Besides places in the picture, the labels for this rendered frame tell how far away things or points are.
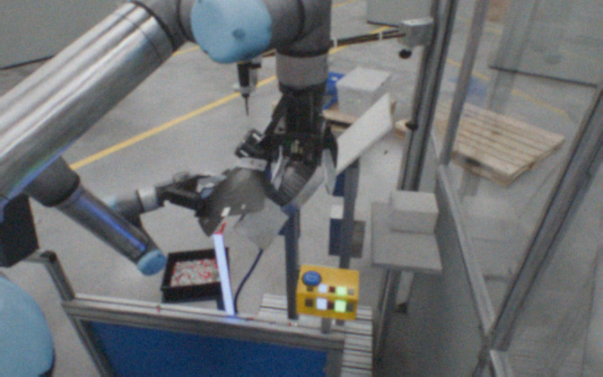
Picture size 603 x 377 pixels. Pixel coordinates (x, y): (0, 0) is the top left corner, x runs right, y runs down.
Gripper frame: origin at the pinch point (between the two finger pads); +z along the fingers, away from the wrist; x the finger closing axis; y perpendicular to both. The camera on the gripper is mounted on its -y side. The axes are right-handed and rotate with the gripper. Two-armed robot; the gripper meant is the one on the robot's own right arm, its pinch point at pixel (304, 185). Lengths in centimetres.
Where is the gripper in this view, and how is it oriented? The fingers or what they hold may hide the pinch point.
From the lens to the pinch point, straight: 69.1
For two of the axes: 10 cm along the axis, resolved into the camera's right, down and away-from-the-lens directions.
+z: 0.0, 8.3, 5.6
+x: 9.9, 0.8, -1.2
